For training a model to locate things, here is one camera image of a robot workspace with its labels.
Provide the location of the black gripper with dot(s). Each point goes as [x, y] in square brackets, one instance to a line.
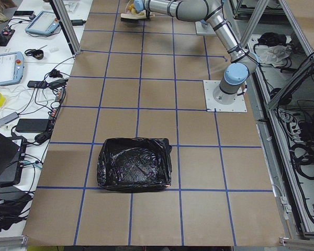
[147, 14]

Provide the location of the beige plastic dustpan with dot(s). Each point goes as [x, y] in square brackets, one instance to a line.
[129, 6]

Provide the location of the white hand brush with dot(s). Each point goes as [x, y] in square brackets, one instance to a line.
[132, 18]

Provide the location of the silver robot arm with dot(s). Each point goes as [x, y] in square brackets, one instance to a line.
[243, 62]

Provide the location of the black lined trash bin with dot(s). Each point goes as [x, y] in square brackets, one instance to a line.
[135, 164]

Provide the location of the far blue teach pendant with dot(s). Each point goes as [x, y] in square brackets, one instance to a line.
[44, 24]

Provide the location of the blue teach pendant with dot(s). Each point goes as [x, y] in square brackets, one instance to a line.
[44, 24]
[11, 68]

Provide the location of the white crumpled cloth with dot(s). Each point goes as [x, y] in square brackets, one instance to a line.
[276, 56]

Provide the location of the near blue teach pendant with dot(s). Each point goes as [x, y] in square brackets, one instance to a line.
[11, 68]

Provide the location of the black power adapter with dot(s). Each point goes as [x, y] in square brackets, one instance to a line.
[32, 125]

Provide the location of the grey usb hub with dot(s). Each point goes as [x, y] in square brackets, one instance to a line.
[8, 118]

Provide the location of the black laptop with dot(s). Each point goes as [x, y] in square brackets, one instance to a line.
[12, 154]

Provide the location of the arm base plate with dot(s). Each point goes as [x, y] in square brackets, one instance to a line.
[204, 29]
[218, 101]

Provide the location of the aluminium frame post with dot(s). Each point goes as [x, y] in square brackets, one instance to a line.
[66, 26]

